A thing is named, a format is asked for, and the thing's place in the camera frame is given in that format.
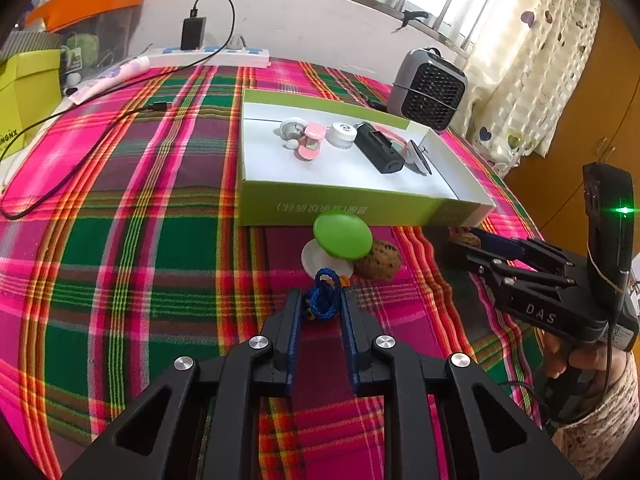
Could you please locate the green plush toy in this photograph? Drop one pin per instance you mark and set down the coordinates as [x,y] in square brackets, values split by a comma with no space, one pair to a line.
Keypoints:
[82,45]

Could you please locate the white round jar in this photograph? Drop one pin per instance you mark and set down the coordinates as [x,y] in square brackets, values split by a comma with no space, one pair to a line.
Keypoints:
[342,135]

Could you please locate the small metal tool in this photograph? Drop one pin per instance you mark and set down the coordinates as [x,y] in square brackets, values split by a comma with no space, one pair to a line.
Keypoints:
[419,157]

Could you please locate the grey zigzag patterned box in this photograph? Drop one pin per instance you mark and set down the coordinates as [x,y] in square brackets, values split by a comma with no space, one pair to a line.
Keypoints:
[25,42]

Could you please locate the green round compact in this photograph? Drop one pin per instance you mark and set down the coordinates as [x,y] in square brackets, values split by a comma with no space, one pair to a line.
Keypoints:
[342,235]

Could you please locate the brown walnut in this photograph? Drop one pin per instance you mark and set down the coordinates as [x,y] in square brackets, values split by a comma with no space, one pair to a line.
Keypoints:
[465,237]
[379,259]

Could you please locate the white round earbud gadget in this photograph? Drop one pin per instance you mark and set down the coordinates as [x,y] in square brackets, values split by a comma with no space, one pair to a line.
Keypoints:
[291,131]

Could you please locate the grey small heater fan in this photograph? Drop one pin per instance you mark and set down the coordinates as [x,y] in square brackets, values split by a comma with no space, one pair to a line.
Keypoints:
[430,90]

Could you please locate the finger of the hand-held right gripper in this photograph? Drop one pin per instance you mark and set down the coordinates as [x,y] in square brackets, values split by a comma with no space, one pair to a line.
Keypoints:
[480,256]
[497,246]

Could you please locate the black charger adapter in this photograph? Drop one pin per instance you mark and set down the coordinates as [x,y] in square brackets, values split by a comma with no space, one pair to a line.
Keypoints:
[193,34]

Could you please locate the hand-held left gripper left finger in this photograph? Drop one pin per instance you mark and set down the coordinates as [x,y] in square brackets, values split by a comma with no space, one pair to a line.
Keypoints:
[295,332]

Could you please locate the white round disc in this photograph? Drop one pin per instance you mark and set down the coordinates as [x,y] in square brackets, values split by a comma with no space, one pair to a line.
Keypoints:
[312,260]

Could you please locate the black electric shaver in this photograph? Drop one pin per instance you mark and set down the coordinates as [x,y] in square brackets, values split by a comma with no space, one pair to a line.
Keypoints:
[380,152]

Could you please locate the person's right hand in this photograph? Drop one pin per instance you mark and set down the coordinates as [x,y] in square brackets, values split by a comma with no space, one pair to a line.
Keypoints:
[582,361]

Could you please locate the clear plastic storage bin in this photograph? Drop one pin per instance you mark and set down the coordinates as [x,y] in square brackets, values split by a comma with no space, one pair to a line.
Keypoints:
[115,30]

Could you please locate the yellow-green shoebox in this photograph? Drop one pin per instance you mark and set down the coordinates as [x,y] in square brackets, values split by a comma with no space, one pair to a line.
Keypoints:
[30,95]

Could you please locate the black clip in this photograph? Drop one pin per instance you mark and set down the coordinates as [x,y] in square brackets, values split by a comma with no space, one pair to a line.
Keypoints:
[414,16]

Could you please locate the cream heart-print curtain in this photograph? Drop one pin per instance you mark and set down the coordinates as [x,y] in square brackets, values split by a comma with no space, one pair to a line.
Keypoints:
[535,60]

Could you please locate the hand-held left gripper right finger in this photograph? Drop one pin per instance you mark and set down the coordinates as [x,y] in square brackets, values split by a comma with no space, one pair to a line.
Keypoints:
[350,335]

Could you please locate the wooden wardrobe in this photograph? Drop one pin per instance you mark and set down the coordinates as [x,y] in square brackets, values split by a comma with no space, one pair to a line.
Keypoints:
[590,125]

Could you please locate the white power strip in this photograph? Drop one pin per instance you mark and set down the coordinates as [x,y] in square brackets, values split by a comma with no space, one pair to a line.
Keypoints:
[215,57]

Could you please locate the pink tube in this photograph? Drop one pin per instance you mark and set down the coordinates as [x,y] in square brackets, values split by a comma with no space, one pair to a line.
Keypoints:
[107,80]

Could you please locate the plaid blanket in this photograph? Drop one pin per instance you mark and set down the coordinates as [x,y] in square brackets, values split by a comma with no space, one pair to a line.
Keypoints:
[140,260]

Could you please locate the person's right forearm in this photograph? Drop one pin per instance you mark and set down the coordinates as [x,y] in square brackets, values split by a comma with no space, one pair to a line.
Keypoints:
[600,440]

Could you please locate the lime green cardboard box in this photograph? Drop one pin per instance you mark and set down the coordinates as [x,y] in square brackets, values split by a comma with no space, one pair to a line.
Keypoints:
[350,205]

